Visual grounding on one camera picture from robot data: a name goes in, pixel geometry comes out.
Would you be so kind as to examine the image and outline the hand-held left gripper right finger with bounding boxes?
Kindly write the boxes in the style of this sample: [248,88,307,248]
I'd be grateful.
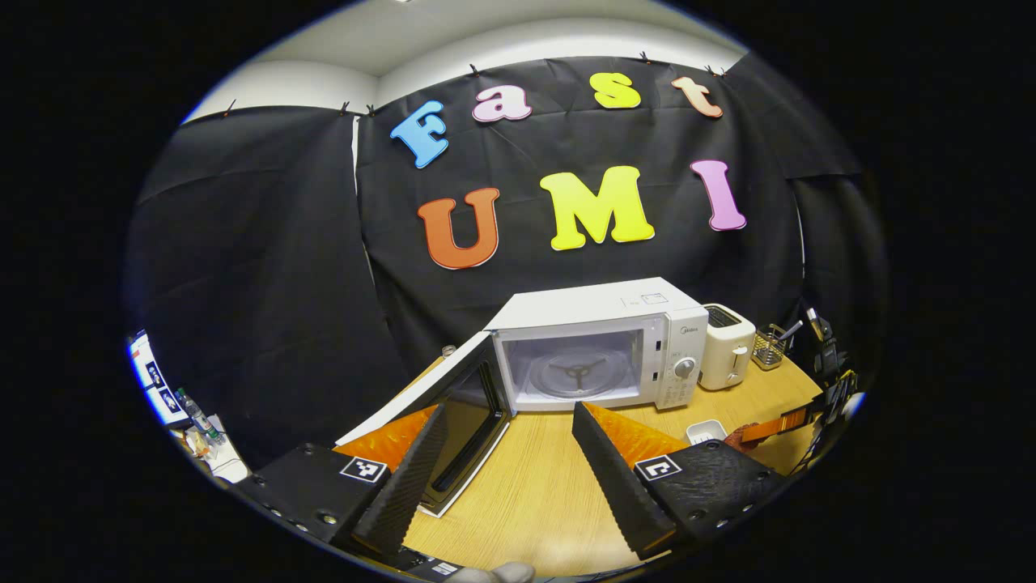
[571,401,784,561]

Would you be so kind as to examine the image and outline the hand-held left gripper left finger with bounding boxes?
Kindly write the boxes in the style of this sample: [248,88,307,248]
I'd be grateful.
[235,402,448,568]

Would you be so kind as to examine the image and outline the white microwave oven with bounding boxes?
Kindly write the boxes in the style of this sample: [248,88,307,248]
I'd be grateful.
[334,277,710,519]

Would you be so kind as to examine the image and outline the small square utensil holder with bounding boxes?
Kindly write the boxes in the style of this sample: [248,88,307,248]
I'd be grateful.
[751,324,791,372]

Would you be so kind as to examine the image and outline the cream toaster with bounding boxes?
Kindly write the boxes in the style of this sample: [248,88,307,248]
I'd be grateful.
[700,304,757,392]

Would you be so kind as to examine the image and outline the glass turntable plate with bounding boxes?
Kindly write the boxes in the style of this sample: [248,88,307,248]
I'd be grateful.
[528,347,628,399]

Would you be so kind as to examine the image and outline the white side table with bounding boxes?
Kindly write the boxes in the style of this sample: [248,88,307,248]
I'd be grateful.
[190,429,252,485]

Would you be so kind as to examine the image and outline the plastic bottle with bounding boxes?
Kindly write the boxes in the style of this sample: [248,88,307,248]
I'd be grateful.
[176,389,219,442]

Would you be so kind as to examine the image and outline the black backdrop cloth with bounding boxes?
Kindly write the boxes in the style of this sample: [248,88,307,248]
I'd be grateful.
[125,55,887,470]

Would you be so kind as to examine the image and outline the bright display screen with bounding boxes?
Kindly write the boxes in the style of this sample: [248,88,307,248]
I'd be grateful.
[128,330,189,428]

